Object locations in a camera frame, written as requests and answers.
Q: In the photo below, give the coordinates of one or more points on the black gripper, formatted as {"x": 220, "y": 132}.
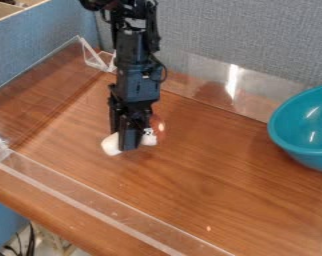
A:
{"x": 132, "y": 94}

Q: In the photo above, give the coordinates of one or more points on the white plush mushroom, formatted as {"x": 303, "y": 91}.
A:
{"x": 151, "y": 137}

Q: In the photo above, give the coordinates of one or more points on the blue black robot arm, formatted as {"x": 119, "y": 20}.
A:
{"x": 133, "y": 28}

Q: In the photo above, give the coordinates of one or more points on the blue plastic bowl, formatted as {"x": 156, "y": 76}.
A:
{"x": 295, "y": 127}

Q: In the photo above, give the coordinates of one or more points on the clear acrylic left barrier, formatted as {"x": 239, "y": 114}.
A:
{"x": 34, "y": 98}

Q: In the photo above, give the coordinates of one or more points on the clear acrylic barrier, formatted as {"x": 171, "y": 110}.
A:
{"x": 34, "y": 98}
{"x": 224, "y": 85}
{"x": 141, "y": 226}

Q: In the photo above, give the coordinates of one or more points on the clear acrylic front barrier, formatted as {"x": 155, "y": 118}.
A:
{"x": 141, "y": 226}

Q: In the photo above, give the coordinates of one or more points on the clear acrylic back barrier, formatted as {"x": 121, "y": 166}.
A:
{"x": 224, "y": 85}

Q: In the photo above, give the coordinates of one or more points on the wooden shelf box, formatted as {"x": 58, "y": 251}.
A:
{"x": 13, "y": 7}

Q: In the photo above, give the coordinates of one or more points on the clear acrylic corner bracket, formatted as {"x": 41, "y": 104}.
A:
{"x": 99, "y": 60}

